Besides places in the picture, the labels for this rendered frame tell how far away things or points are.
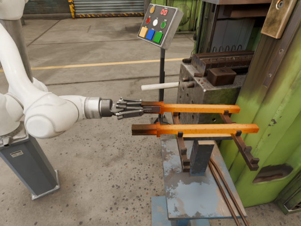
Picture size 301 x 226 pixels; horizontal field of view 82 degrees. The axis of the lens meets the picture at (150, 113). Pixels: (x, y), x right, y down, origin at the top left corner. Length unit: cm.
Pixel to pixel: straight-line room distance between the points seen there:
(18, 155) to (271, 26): 149
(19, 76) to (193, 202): 75
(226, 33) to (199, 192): 100
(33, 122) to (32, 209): 122
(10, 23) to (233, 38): 126
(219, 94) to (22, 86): 85
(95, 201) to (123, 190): 22
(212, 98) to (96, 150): 128
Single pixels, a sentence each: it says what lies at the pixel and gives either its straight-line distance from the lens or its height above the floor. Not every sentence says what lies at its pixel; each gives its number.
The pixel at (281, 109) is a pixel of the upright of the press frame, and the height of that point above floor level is 95.
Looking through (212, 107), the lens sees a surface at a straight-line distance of 76.
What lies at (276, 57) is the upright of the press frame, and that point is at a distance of 87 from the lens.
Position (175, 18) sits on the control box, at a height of 114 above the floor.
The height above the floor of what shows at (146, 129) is 94.
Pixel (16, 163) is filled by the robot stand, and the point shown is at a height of 42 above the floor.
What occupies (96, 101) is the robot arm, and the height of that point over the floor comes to 99.
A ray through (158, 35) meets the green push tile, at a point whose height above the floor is 102.
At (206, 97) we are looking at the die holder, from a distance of 96.
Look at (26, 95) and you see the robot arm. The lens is 63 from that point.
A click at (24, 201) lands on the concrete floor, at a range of 180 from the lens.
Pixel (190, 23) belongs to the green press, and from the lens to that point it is 601.
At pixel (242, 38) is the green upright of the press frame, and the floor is 104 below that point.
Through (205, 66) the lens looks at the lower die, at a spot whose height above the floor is 98.
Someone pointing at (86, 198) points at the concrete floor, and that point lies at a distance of 159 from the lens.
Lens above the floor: 136
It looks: 38 degrees down
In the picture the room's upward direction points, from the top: straight up
